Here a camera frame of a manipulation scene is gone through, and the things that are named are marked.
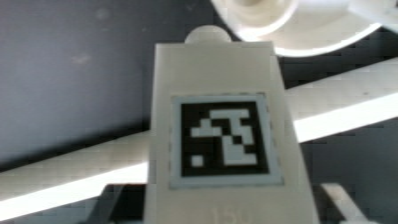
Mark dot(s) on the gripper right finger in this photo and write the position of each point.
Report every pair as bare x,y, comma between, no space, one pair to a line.
345,205

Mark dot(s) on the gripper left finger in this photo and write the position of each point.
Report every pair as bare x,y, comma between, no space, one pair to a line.
105,205

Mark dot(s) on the white stool leg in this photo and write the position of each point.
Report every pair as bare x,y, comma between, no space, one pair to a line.
228,176

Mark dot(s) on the white front fence bar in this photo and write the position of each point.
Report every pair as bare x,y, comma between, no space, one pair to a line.
335,104

